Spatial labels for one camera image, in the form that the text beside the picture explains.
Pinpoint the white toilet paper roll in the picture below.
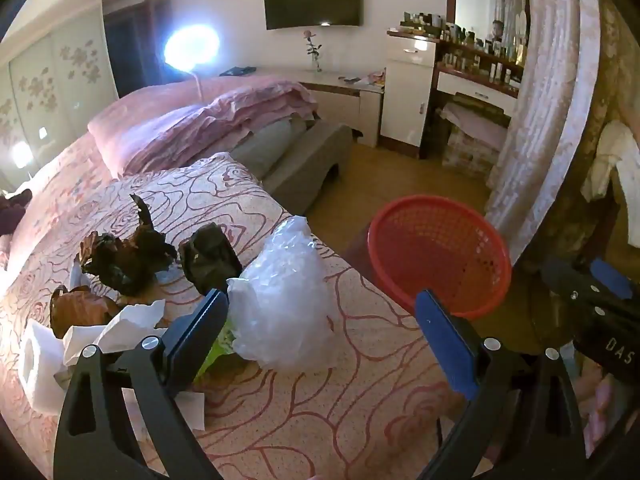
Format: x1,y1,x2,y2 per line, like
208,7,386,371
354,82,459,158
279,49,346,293
17,320,71,413

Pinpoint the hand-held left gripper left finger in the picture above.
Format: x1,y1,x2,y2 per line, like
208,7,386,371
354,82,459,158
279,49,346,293
52,289,231,480

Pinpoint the dark gold floral curtain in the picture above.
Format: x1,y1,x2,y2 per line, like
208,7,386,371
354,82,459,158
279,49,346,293
510,0,640,271

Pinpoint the tall white cabinet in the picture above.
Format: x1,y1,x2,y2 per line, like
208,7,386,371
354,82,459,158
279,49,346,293
380,30,441,147

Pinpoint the brown paper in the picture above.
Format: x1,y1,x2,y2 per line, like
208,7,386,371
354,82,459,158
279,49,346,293
50,285,121,338

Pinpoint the white dressing table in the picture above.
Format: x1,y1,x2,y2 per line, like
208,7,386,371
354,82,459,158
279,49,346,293
435,62,521,118

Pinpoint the low white cabinet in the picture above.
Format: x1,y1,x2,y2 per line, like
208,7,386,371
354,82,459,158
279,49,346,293
297,69,386,148

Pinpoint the pink folded quilt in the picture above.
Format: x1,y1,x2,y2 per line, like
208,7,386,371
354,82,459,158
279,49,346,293
87,80,251,177
200,74,321,161

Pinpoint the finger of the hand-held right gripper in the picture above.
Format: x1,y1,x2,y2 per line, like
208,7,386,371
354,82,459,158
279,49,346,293
542,258,608,311
591,258,635,301

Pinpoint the dark doorway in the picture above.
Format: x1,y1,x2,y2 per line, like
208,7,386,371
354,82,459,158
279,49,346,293
102,0,173,101

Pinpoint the clear plastic bag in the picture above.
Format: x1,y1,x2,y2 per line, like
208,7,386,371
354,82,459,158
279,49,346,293
227,215,337,372

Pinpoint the grey bench sofa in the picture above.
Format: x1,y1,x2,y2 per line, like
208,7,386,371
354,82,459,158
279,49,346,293
265,122,353,216

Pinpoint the floral sliding door wardrobe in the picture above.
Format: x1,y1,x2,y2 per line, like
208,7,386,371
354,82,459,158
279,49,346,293
0,2,121,181

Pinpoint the person's right hand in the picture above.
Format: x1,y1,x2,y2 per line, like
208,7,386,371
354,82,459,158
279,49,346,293
579,359,627,459

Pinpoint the pink patterned curtain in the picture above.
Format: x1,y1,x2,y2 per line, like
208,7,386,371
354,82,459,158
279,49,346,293
485,0,601,261

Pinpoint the wooden framed mirror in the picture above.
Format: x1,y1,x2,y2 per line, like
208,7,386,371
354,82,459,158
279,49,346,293
446,0,531,68

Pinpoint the pink rose in vase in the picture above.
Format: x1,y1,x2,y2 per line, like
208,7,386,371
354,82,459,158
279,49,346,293
302,30,323,73

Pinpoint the cloth-covered box stack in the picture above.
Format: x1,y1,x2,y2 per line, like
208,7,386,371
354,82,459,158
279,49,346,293
442,102,511,171

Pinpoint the red plastic mesh basket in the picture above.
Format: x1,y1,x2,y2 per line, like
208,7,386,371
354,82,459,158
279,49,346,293
367,196,513,318

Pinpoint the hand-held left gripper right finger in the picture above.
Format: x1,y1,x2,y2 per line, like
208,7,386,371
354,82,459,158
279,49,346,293
414,288,588,480

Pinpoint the grey mattress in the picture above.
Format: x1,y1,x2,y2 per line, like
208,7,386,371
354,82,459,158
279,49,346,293
230,119,307,181

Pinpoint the white tissue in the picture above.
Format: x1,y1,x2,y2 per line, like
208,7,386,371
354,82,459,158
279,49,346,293
62,300,166,366

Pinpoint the rose pattern bedspread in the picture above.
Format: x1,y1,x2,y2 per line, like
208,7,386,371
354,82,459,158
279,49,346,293
0,152,471,480

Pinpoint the white hanging cloth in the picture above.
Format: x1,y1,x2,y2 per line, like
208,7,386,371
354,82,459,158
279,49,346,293
580,121,640,203

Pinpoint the small clutter on cabinet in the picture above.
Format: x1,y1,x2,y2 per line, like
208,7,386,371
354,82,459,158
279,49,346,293
340,70,387,86

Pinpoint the large dark wrapper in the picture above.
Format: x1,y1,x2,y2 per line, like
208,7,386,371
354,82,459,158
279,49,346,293
80,194,178,297

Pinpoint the pink floral bed sheet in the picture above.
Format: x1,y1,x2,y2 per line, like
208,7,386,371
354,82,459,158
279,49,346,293
0,135,126,281

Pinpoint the small dark wrapper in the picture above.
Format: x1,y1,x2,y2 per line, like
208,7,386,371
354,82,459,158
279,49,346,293
179,223,242,295

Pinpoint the green snack wrapper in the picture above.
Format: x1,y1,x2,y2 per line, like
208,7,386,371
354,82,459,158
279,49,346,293
195,317,241,381

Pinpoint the round white floor lamp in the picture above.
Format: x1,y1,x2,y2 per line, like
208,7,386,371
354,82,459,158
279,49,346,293
164,25,221,108

